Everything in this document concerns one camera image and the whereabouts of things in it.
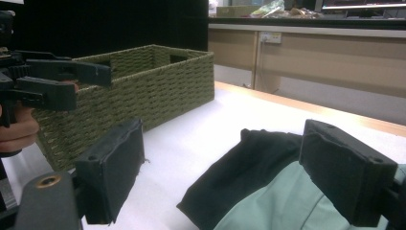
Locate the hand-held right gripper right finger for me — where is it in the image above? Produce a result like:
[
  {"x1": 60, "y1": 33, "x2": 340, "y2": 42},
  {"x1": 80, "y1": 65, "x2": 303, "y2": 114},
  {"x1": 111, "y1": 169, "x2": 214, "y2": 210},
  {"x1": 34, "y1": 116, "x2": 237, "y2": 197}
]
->
[{"x1": 298, "y1": 118, "x2": 399, "y2": 228}]

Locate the wooden counter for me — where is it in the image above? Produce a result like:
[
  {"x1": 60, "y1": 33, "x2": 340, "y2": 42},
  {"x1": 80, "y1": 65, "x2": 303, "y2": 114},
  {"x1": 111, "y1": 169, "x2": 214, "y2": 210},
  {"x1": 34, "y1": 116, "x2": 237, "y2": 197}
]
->
[{"x1": 208, "y1": 17, "x2": 406, "y2": 99}]

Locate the pile of plastic bags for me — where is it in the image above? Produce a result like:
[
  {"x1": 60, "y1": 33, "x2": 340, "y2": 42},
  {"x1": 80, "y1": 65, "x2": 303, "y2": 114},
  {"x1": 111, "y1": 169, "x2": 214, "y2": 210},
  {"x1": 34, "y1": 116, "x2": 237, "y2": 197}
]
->
[{"x1": 249, "y1": 0, "x2": 324, "y2": 19}]

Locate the black and mint green garment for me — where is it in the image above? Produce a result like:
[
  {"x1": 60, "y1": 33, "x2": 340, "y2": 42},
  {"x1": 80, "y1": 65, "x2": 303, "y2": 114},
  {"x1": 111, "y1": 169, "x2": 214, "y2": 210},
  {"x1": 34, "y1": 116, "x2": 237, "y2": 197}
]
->
[{"x1": 176, "y1": 127, "x2": 406, "y2": 230}]

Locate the cardboard box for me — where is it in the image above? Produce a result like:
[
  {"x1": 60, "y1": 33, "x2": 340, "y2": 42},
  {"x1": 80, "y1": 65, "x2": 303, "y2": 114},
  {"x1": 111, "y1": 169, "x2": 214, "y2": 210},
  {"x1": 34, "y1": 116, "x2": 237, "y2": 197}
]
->
[{"x1": 215, "y1": 5, "x2": 263, "y2": 18}]

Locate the monitor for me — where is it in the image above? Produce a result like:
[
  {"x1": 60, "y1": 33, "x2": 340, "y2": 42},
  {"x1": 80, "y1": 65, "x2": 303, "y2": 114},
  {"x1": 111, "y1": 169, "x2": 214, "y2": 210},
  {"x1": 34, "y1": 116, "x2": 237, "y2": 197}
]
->
[{"x1": 320, "y1": 0, "x2": 406, "y2": 12}]

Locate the black curtain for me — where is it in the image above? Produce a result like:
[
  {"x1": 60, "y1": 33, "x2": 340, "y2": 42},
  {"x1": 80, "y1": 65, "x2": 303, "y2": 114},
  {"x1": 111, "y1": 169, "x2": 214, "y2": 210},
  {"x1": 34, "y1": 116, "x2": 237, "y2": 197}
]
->
[{"x1": 0, "y1": 0, "x2": 210, "y2": 59}]

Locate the green woven basket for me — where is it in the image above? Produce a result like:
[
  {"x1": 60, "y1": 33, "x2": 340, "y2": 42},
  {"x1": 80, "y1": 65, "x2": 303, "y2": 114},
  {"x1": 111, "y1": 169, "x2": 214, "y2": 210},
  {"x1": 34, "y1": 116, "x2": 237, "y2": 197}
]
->
[{"x1": 32, "y1": 43, "x2": 215, "y2": 173}]

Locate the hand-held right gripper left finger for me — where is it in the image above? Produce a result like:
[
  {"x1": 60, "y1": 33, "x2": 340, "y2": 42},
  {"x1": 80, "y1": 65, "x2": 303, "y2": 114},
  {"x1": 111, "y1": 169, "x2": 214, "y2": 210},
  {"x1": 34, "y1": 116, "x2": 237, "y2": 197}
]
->
[{"x1": 74, "y1": 118, "x2": 147, "y2": 226}]

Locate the white wall socket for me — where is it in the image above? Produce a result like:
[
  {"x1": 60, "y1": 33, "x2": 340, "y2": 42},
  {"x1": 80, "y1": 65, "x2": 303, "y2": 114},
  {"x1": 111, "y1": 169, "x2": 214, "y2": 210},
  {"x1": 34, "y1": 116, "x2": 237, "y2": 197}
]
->
[{"x1": 259, "y1": 31, "x2": 282, "y2": 45}]

